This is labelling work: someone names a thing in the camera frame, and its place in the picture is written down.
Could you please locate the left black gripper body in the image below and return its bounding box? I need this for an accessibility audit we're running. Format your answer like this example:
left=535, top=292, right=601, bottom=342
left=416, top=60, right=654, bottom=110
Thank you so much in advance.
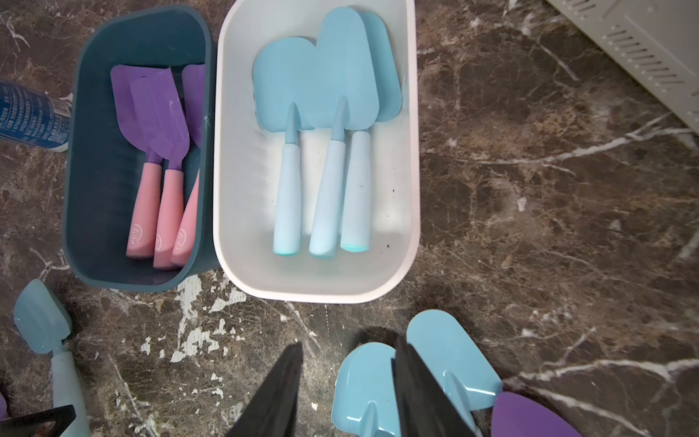
left=1, top=405, right=76, bottom=437

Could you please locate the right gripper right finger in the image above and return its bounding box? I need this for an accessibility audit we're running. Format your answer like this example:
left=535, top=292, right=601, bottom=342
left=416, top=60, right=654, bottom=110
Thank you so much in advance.
left=391, top=336, right=475, bottom=437

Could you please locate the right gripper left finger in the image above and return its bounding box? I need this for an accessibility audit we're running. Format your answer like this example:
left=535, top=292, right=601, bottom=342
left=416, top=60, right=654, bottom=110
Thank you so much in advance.
left=226, top=342, right=303, bottom=437

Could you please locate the blue shovel vertical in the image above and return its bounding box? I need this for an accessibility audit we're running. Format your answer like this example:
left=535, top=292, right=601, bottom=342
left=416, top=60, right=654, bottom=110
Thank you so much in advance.
left=331, top=342, right=402, bottom=436

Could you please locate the blue shovel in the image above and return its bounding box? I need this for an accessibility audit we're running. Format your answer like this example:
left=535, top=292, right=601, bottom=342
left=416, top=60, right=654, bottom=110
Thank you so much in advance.
left=339, top=10, right=403, bottom=253
left=253, top=36, right=315, bottom=256
left=14, top=279, right=91, bottom=436
left=303, top=7, right=379, bottom=259

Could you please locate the square purple shovel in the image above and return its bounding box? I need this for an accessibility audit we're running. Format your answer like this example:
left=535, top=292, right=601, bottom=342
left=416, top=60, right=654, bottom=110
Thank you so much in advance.
left=130, top=68, right=189, bottom=269

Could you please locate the dark teal storage box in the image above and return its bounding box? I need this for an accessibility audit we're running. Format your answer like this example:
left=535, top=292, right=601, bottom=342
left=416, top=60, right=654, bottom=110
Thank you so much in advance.
left=63, top=5, right=220, bottom=292

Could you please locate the white storage box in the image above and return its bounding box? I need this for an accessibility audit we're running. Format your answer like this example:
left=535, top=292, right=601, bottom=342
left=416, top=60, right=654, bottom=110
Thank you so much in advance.
left=212, top=0, right=422, bottom=305

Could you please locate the round purple shovel pink handle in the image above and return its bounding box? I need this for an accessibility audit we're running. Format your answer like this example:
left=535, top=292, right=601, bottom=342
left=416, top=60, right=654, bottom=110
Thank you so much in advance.
left=0, top=394, right=8, bottom=421

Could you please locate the blue shovel right angled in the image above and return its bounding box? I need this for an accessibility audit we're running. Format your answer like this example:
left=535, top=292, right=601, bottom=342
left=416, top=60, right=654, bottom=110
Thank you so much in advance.
left=407, top=310, right=502, bottom=436

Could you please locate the pointed purple shovel right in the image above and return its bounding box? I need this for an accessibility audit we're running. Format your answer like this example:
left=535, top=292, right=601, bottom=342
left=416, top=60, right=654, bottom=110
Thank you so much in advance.
left=491, top=391, right=581, bottom=437

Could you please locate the blue lid pen tube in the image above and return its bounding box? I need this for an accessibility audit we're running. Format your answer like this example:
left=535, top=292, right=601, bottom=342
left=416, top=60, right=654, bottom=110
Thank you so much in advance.
left=1, top=81, right=71, bottom=152

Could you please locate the white file organizer rack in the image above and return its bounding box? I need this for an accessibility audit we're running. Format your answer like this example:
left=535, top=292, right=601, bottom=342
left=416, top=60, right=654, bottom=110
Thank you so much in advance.
left=549, top=0, right=698, bottom=131

